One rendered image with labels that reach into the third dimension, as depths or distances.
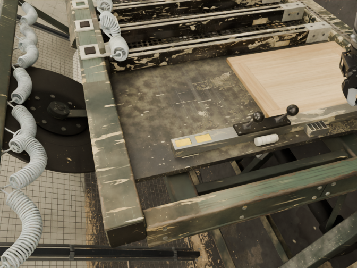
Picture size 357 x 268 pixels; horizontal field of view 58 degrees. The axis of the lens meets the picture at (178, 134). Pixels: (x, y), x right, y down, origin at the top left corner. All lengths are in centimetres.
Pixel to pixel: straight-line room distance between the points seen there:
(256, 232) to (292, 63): 177
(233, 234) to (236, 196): 223
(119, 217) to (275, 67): 98
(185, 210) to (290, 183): 32
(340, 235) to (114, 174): 111
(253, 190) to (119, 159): 39
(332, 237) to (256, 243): 135
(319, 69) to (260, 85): 31
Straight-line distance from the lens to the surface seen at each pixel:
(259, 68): 148
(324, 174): 106
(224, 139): 108
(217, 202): 91
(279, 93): 136
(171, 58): 146
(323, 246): 172
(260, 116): 101
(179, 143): 106
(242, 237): 308
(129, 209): 84
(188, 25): 169
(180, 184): 105
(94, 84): 123
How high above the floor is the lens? 228
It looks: 34 degrees down
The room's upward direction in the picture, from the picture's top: 74 degrees counter-clockwise
